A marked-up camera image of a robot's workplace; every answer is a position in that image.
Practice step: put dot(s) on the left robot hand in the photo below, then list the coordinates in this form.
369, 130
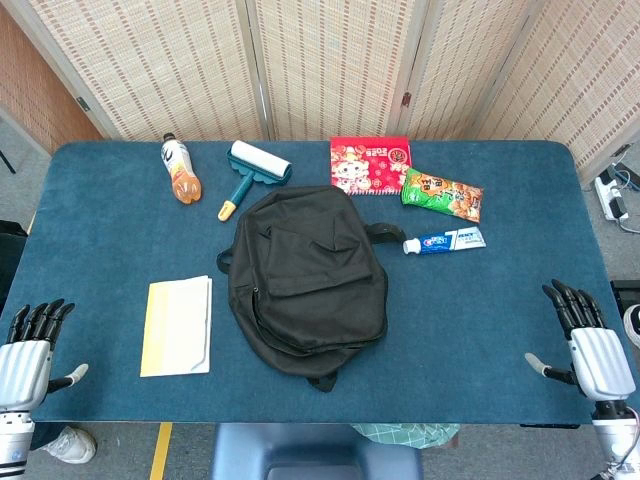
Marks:
22, 367

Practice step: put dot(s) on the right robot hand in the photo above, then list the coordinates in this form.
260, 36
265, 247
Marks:
602, 360

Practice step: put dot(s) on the yellow white notebook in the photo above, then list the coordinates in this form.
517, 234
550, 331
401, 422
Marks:
175, 330

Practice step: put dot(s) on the black backpack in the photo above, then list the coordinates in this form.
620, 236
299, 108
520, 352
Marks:
310, 280

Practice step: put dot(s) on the black and white shoe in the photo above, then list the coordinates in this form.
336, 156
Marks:
634, 325

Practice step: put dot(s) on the black box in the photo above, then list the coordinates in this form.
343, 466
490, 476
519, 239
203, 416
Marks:
627, 297

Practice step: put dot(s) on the dark trouser leg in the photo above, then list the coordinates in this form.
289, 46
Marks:
47, 435

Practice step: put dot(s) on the white sneaker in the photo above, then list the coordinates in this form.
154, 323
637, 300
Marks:
72, 446

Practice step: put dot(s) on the black bag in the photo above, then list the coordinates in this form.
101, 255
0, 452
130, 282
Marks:
9, 265

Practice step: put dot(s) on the blue table cover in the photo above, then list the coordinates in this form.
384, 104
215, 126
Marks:
475, 310

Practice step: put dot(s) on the white power strip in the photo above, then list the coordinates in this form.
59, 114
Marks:
611, 197

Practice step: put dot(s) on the blue toothpaste tube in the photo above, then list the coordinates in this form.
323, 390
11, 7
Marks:
447, 241

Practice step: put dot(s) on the green checked cloth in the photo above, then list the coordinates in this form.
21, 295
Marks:
405, 434

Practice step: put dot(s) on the green snack bag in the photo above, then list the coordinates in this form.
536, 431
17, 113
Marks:
442, 195

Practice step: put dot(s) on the orange drink bottle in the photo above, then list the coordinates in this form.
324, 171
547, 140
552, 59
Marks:
179, 167

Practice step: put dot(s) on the blue-grey chair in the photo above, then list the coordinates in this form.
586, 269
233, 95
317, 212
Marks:
315, 452

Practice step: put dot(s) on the teal lint roller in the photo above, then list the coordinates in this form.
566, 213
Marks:
260, 162

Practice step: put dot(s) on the woven bamboo folding screen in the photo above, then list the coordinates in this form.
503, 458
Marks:
330, 65

